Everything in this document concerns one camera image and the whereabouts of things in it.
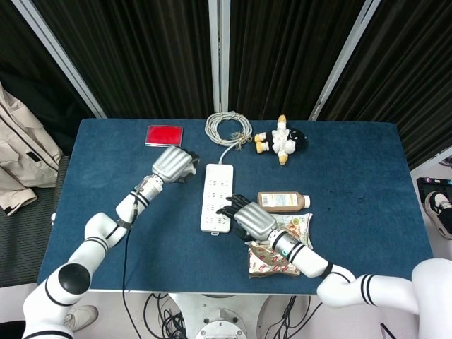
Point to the brown red printed snack bag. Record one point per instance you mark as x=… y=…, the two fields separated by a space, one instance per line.
x=263 y=263

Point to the blue felt table mat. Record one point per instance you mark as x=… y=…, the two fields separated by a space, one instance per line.
x=353 y=212

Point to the white power strip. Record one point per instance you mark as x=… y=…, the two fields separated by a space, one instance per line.
x=215 y=176

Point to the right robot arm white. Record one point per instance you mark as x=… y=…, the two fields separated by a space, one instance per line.
x=310 y=263

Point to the black pleated curtain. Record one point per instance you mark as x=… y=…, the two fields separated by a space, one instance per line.
x=141 y=56
x=282 y=56
x=406 y=70

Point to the white snack bag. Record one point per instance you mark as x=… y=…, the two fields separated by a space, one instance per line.
x=300 y=227

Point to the beige jacket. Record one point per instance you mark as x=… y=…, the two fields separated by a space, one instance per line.
x=24 y=152

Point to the black garment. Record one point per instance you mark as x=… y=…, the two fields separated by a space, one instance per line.
x=46 y=102

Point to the white frame post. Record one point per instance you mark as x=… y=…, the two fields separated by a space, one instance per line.
x=60 y=56
x=344 y=60
x=219 y=56

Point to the black white penguin plush toy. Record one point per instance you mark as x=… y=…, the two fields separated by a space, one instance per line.
x=280 y=141

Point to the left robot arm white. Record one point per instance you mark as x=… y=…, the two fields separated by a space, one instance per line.
x=100 y=231

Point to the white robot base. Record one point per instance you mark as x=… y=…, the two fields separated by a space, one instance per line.
x=219 y=316

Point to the white black sneaker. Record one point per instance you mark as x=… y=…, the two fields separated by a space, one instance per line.
x=438 y=208

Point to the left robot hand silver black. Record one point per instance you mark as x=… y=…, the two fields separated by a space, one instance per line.
x=173 y=164

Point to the brown drink bottle white cap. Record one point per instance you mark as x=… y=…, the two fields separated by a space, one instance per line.
x=279 y=201

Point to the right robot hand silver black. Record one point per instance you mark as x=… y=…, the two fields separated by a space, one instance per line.
x=254 y=220

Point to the red flat box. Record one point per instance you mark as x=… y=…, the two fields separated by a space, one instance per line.
x=164 y=135

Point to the black box with coloured label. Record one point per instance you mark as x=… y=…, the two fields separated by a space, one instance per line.
x=423 y=185

